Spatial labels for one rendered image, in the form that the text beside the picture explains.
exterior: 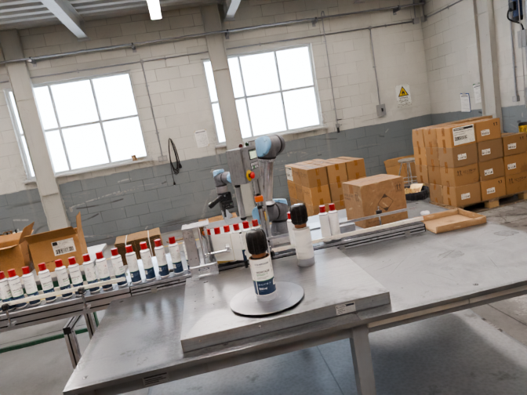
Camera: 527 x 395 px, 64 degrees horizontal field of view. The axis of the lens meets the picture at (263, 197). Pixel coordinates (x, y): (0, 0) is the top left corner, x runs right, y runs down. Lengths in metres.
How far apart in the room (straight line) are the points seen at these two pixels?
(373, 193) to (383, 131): 5.91
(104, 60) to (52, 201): 2.51
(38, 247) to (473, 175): 4.85
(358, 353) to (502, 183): 4.76
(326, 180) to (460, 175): 1.65
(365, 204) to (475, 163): 3.45
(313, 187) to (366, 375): 4.11
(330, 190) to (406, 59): 3.87
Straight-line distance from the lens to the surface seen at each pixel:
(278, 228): 2.69
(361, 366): 1.75
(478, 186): 6.00
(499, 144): 6.14
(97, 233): 7.93
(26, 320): 2.53
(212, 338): 1.63
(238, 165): 2.26
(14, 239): 3.96
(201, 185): 7.67
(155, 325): 1.93
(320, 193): 5.70
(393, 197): 2.72
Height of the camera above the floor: 1.58
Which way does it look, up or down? 10 degrees down
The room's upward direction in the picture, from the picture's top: 10 degrees counter-clockwise
